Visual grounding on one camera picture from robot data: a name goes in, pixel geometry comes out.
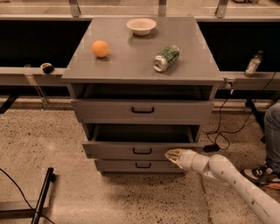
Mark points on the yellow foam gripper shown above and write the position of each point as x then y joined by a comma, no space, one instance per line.
185,160

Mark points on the grey drawer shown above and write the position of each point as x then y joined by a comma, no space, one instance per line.
142,111
136,166
140,142

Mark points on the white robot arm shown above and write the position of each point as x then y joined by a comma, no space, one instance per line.
219,168

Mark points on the grey bottom drawer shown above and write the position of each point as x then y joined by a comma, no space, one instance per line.
136,166

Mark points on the grey drawer cabinet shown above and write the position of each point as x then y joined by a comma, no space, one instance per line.
127,72

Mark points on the grey top drawer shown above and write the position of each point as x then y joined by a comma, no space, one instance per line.
142,111

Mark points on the black power adapter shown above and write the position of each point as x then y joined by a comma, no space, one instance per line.
211,148

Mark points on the black sneaker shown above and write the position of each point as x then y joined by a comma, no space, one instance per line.
262,176

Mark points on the black table leg right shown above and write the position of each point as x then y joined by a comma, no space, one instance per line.
258,115

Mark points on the green soda can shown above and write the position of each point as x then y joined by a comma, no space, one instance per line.
166,58

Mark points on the person leg in jeans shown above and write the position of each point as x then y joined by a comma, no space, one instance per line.
272,137

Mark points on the clear plastic bottle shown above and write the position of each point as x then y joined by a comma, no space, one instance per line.
254,64

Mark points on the black metal stand left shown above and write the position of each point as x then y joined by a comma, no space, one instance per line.
24,209

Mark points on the orange fruit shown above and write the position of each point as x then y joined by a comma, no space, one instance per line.
100,48

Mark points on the white paper bowl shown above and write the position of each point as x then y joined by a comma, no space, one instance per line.
141,26

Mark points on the black yellow tape measure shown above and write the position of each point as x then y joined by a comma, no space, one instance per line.
47,68

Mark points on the metal clamp on rail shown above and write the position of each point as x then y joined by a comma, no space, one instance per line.
230,84

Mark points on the grey metal rail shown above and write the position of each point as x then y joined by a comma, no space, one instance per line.
32,76

